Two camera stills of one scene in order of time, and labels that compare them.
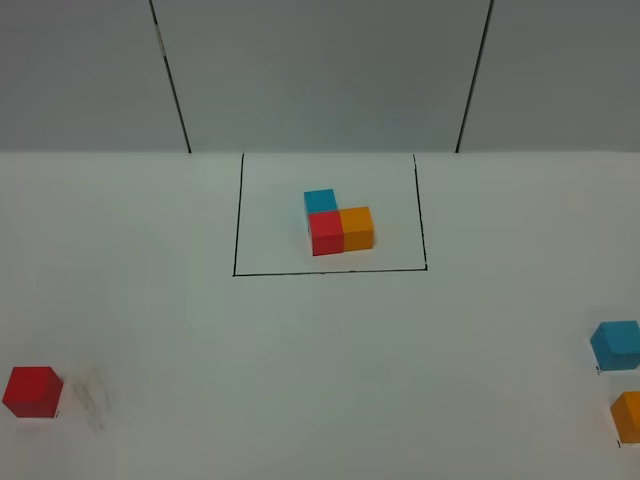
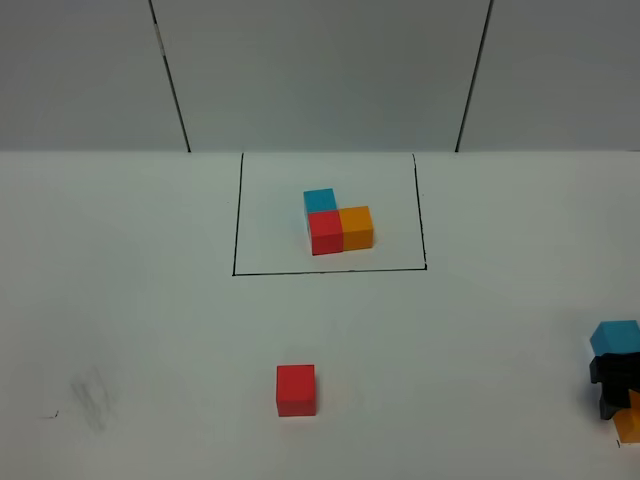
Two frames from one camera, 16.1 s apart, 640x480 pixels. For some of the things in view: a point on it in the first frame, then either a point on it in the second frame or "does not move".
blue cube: [616, 345] does not move
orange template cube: [358, 228] does not move
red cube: [33, 392] -> [295, 390]
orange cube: [626, 414] does not move
